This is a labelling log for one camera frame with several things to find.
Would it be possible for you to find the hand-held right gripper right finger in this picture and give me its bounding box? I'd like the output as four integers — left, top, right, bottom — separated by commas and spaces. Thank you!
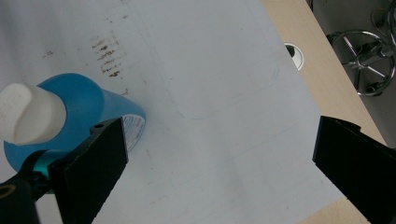
312, 115, 396, 224

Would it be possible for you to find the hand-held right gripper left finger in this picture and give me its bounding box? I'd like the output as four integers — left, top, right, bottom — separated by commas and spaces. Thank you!
48, 117, 129, 224

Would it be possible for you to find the blue bottle with white cap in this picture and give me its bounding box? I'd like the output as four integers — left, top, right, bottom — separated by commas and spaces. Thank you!
0, 73, 147, 175

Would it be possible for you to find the chrome chair base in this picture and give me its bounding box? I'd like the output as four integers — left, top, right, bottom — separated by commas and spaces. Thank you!
326, 29, 396, 97

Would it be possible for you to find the white table sheet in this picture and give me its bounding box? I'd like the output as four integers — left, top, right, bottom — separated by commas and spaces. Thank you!
0, 0, 345, 224

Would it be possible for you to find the round table cable grommet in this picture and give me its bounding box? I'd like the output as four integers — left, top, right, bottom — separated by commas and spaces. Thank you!
284, 42, 305, 71

